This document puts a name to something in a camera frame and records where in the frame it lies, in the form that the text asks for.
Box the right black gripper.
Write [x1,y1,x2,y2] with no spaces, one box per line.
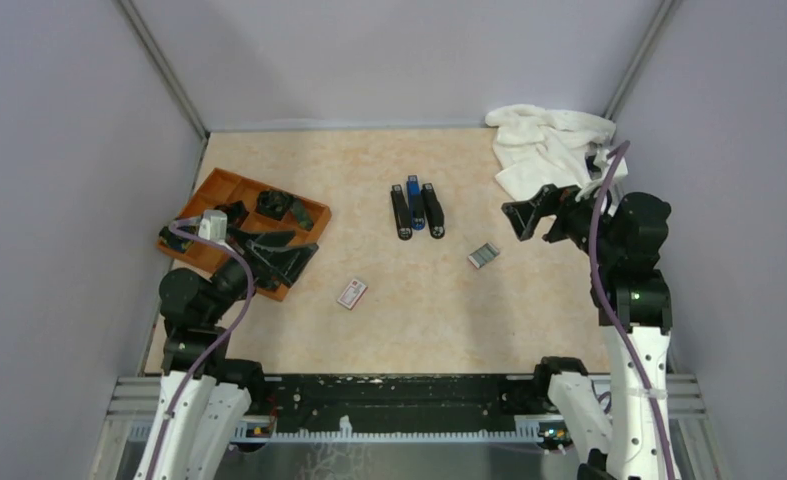
[502,175,619,263]

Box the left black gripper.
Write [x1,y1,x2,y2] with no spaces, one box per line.
[204,223,318,323]

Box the black stapler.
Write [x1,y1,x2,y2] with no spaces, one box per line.
[390,184,413,241]
[421,183,445,239]

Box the blue stapler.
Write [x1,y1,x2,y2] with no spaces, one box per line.
[406,175,426,230]

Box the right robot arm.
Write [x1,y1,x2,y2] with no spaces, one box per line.
[501,185,680,479]

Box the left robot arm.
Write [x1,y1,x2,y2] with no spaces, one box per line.
[135,218,318,479]

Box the dark rolled tie back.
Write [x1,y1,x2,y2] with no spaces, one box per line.
[255,190,295,221]

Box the dark rolled tie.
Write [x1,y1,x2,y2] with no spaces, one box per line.
[255,190,295,221]
[157,225,196,254]
[214,200,249,228]

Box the orange wooden divided tray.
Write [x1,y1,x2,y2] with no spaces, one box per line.
[157,168,331,273]

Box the dark rolled tie middle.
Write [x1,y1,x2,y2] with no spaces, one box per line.
[214,200,249,228]

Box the white towel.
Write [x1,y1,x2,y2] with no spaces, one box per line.
[485,104,617,201]

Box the open staple box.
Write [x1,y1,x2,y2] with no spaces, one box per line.
[467,242,500,269]

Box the red white staple box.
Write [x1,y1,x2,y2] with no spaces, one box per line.
[337,278,368,310]

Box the dark rolled tie front left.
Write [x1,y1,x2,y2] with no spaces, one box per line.
[157,225,196,254]

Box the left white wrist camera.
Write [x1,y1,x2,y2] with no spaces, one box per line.
[197,209,228,243]

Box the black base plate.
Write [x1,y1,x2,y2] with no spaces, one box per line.
[247,374,550,434]

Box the aluminium frame rail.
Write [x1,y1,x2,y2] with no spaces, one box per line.
[87,374,733,479]

